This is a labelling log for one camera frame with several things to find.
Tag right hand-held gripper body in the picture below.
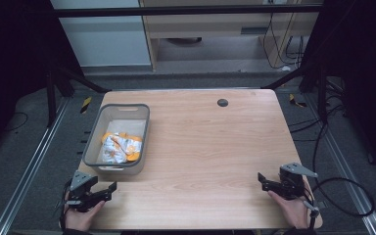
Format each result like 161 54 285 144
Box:
278 162 319 201

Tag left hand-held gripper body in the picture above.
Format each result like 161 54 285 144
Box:
66 169 99 213

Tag person's right hand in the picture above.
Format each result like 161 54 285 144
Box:
266 190 310 229

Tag person's left hand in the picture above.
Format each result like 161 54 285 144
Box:
64 200 108 233

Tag orange and white snack packet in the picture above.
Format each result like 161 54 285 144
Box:
96 131 144 165

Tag grey plastic basket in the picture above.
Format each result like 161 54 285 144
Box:
82 103 151 176

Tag yellow and black tape strip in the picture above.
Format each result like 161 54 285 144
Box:
79 96 93 115
288 93 308 109

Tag black metal stand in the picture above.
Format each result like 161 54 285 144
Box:
261 62 330 123
44 64 113 129

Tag dark curtain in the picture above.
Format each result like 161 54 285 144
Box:
0 0 83 163
302 0 376 182

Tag white cabinet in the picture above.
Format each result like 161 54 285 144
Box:
49 0 153 69

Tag light wooden desk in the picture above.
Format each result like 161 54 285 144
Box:
138 0 325 72

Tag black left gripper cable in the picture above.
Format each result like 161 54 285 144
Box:
58 178 73 231

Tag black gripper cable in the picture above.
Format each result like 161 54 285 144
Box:
302 177 376 231
58 178 73 231

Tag aluminium floor rail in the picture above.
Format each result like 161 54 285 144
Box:
303 93 376 235
0 97 71 235

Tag black floor cables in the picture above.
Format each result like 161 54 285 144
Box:
287 77 352 172

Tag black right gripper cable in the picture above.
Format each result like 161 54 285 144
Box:
302 177 376 231

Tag thin black floor cable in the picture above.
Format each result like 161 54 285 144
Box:
3 111 29 133

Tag black hanging cables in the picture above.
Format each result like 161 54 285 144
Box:
261 12 306 71

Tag black horizontal frame bar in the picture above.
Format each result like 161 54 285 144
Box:
52 3 325 19

